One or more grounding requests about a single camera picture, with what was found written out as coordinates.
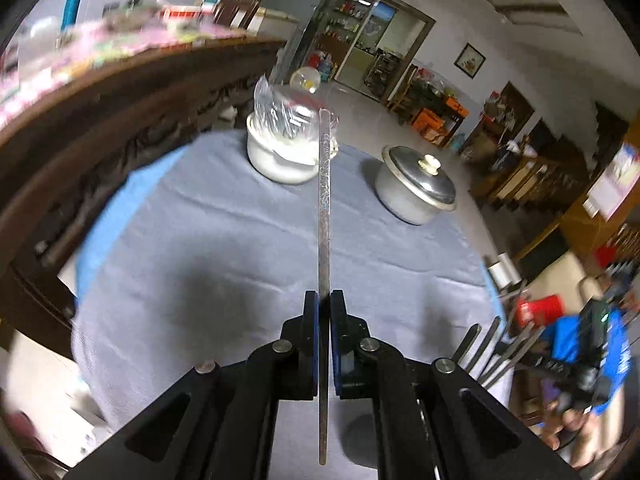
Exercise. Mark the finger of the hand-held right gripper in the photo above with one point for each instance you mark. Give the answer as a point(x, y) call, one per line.
point(545, 365)

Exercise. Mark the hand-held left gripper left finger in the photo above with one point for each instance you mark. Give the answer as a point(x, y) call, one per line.
point(312, 350)

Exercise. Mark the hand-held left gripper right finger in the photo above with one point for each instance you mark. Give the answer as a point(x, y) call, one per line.
point(337, 350)

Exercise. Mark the person's right hand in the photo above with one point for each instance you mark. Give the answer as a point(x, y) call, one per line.
point(582, 440)

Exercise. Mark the blue object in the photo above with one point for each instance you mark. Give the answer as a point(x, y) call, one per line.
point(617, 355)

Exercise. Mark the red plastic stool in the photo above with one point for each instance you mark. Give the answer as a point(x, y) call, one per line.
point(540, 310)

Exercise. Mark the white roll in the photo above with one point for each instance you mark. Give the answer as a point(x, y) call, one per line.
point(504, 272)

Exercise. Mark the grey cloth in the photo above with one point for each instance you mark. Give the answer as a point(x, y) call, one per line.
point(200, 235)

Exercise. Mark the wooden chairs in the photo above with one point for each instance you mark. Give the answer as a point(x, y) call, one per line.
point(535, 180)

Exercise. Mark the aluminium pot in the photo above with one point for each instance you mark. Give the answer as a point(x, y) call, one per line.
point(400, 195)

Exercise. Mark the aluminium pot lid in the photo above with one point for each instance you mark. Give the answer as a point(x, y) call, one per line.
point(415, 175)

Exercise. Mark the white ceramic bowl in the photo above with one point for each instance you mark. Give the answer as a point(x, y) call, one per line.
point(280, 160)

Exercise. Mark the blue cloth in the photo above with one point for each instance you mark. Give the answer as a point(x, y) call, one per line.
point(110, 230)

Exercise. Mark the orange crate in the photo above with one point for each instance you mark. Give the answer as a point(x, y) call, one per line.
point(430, 122)

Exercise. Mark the clear plastic bag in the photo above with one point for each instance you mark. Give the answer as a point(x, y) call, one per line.
point(270, 105)

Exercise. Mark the clear glass globe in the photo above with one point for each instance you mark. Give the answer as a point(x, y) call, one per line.
point(305, 80)

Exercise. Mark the glass door display shelf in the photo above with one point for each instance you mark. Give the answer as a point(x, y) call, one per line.
point(370, 35)

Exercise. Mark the grey refrigerator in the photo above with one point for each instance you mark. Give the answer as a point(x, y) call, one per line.
point(305, 10)

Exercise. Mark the pink patterned cloth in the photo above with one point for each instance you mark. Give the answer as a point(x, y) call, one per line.
point(100, 45)

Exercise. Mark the blue bottle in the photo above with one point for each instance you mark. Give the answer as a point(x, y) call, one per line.
point(74, 5)

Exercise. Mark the wall calendar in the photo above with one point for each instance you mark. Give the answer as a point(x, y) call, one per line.
point(617, 180)

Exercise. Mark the framed wall picture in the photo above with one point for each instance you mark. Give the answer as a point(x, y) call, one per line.
point(470, 60)

